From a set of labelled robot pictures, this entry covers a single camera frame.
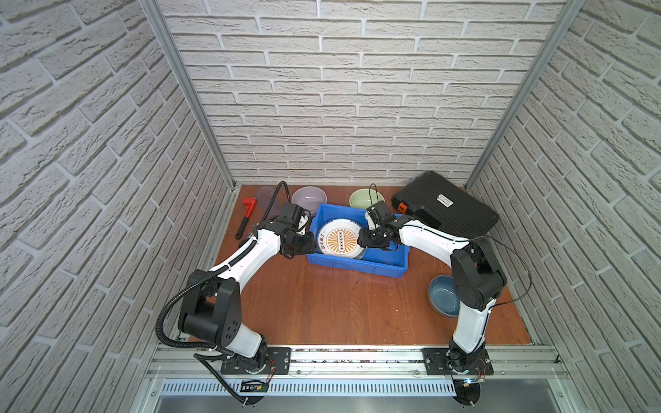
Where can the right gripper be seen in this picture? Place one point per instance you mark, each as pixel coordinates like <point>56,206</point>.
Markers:
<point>364,239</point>

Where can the lavender bowl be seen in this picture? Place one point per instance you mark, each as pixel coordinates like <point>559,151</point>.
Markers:
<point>309,198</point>

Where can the light green bowl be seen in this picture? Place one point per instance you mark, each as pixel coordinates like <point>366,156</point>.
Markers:
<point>364,198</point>

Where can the red pipe wrench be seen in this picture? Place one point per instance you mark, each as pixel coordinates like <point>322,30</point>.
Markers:
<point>249,207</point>

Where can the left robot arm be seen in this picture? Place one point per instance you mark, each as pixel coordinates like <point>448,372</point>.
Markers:
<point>211,311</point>

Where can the orange sunburst white plate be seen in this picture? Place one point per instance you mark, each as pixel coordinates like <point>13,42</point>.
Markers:
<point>339,238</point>

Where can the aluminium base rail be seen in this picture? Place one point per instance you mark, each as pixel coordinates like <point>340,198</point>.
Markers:
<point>382,371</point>

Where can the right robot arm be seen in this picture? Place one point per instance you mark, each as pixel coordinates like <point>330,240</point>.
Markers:
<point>476,275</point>

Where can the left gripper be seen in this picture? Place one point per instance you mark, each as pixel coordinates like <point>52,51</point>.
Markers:
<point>303,243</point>

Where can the black tool case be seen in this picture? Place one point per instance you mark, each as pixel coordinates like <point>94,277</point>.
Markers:
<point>436,202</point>

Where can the grey blue bowl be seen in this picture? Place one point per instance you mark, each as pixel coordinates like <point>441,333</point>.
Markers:
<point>442,296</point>

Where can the blue plastic bin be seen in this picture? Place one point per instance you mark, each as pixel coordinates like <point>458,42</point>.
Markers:
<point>393,263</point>

